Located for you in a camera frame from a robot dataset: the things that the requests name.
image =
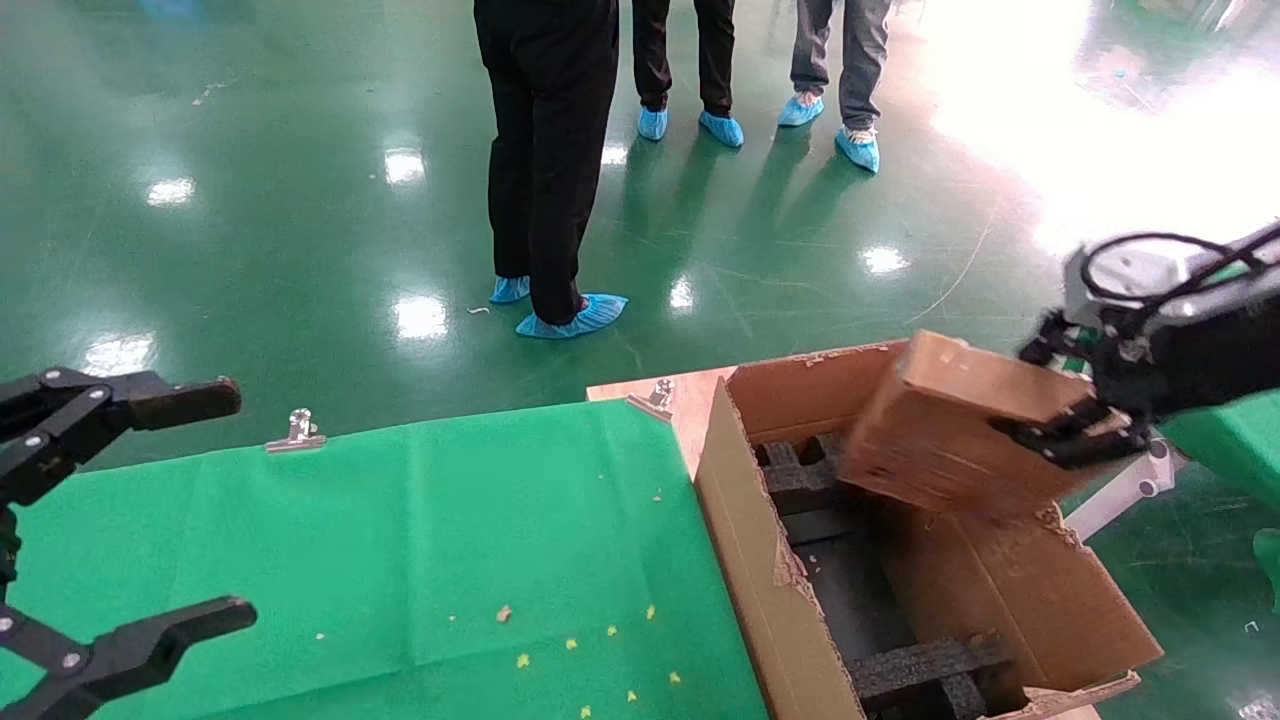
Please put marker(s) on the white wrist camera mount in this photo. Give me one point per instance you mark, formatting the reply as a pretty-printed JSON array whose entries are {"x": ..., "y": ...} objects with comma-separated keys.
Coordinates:
[{"x": 1130, "y": 270}]

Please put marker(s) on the large open cardboard carton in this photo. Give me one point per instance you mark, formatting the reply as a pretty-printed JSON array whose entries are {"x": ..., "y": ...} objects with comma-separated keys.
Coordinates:
[{"x": 1010, "y": 590}]

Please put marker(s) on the small brown cardboard box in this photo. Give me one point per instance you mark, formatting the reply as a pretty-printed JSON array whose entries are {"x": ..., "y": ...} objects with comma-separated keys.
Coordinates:
[{"x": 940, "y": 440}]

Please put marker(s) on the silver metal binder clip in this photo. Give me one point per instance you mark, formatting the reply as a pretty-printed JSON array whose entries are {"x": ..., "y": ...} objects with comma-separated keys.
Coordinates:
[
  {"x": 660, "y": 395},
  {"x": 298, "y": 432}
]

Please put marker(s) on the white metal table stand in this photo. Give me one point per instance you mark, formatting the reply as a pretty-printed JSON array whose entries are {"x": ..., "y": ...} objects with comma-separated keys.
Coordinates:
[{"x": 1120, "y": 495}]

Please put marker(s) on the green table cloth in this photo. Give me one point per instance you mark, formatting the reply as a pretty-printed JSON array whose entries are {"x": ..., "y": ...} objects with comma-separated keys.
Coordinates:
[
  {"x": 400, "y": 540},
  {"x": 1235, "y": 440}
]

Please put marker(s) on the black foam insert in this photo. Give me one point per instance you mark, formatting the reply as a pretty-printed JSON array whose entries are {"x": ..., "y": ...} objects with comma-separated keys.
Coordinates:
[
  {"x": 800, "y": 480},
  {"x": 920, "y": 665}
]

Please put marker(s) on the blue shoe cover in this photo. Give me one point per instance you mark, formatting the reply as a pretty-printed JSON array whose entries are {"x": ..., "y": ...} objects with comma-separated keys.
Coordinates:
[
  {"x": 652, "y": 123},
  {"x": 722, "y": 129},
  {"x": 508, "y": 289},
  {"x": 800, "y": 110},
  {"x": 860, "y": 150},
  {"x": 580, "y": 318}
]

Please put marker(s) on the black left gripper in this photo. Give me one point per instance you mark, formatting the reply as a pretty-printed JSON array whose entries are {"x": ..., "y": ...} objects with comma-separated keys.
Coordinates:
[{"x": 6, "y": 545}]

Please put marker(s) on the person in black trousers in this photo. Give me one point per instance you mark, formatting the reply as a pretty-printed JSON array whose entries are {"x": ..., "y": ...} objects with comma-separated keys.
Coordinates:
[
  {"x": 715, "y": 50},
  {"x": 550, "y": 150}
]

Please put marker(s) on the person in grey trousers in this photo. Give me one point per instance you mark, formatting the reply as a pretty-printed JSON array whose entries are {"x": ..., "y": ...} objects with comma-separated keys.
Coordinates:
[{"x": 860, "y": 60}]

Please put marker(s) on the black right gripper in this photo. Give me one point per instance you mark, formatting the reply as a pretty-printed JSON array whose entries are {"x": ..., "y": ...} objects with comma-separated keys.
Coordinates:
[{"x": 1200, "y": 355}]

